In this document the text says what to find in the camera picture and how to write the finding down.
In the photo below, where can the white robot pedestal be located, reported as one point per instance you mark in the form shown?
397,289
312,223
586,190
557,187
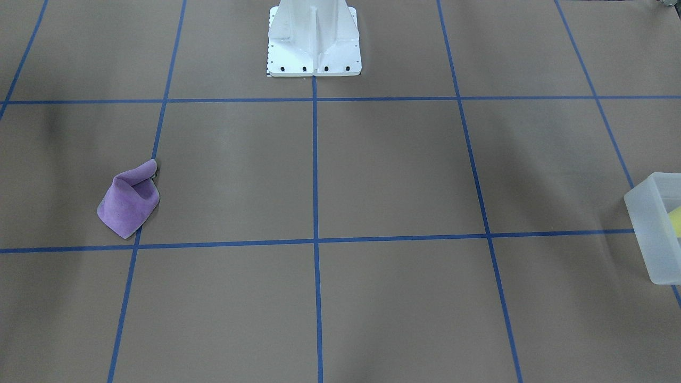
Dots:
313,38

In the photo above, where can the purple cloth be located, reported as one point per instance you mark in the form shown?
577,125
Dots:
130,199

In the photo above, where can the yellow plastic cup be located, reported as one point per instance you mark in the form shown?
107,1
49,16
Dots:
674,217

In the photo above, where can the clear plastic storage box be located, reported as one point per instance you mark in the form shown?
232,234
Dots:
648,204

